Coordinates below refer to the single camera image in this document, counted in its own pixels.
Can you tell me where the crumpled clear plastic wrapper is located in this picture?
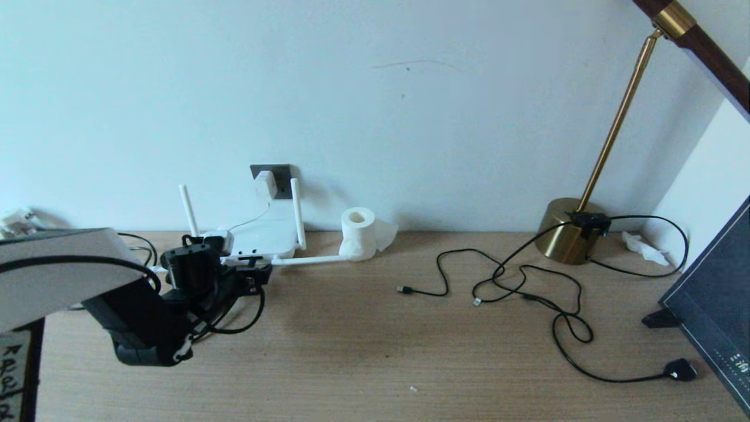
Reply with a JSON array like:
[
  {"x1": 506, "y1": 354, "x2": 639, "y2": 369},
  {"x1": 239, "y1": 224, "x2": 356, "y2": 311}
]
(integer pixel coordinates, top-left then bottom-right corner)
[{"x1": 0, "y1": 208, "x2": 42, "y2": 238}]

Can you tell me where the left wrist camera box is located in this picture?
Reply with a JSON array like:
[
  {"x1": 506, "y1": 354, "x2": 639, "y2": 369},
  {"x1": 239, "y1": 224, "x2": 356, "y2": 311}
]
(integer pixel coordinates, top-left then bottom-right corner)
[{"x1": 198, "y1": 230, "x2": 234, "y2": 257}]

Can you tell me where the white toilet paper roll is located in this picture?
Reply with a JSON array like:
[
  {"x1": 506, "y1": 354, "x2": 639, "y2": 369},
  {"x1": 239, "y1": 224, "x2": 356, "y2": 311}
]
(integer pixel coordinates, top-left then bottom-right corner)
[{"x1": 339, "y1": 207, "x2": 400, "y2": 262}]

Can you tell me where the grey wall socket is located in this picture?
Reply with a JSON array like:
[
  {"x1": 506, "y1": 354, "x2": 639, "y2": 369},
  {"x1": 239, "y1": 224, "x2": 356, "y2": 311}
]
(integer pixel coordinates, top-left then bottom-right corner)
[{"x1": 250, "y1": 165, "x2": 294, "y2": 200}]

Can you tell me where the white power adapter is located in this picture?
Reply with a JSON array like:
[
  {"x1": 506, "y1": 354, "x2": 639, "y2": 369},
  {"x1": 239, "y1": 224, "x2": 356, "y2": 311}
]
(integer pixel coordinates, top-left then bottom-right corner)
[{"x1": 254, "y1": 171, "x2": 278, "y2": 201}]

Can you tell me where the white router with antennas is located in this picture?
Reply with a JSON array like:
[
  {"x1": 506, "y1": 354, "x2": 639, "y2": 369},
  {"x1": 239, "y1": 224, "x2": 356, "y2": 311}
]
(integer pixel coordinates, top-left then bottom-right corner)
[{"x1": 149, "y1": 178, "x2": 352, "y2": 274}]

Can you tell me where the black clip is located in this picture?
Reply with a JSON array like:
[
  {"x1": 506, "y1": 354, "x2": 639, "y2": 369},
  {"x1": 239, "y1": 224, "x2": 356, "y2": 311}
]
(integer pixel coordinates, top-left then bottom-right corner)
[{"x1": 642, "y1": 309, "x2": 682, "y2": 329}]

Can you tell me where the thin black USB cable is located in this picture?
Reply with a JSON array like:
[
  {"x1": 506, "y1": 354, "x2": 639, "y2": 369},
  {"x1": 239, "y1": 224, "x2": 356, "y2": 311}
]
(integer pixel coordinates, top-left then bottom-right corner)
[{"x1": 397, "y1": 249, "x2": 528, "y2": 307}]

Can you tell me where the black left wrist camera cable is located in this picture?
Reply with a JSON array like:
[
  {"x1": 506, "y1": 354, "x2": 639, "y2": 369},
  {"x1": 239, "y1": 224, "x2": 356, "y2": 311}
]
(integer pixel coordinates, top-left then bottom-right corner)
[{"x1": 0, "y1": 234, "x2": 266, "y2": 335}]

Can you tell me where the brass desk lamp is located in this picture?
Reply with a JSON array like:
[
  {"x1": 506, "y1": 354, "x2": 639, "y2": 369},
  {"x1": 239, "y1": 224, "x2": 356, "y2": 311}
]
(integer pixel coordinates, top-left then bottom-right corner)
[{"x1": 536, "y1": 0, "x2": 750, "y2": 266}]

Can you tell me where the crumpled white tissue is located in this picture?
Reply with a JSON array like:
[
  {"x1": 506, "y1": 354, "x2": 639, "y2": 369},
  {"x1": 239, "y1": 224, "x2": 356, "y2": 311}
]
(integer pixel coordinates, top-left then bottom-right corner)
[{"x1": 622, "y1": 232, "x2": 670, "y2": 268}]

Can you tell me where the black cable bundle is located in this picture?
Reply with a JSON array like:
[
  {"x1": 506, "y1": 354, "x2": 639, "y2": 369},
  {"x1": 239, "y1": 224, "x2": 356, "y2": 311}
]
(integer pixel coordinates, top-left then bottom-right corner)
[{"x1": 495, "y1": 212, "x2": 699, "y2": 384}]

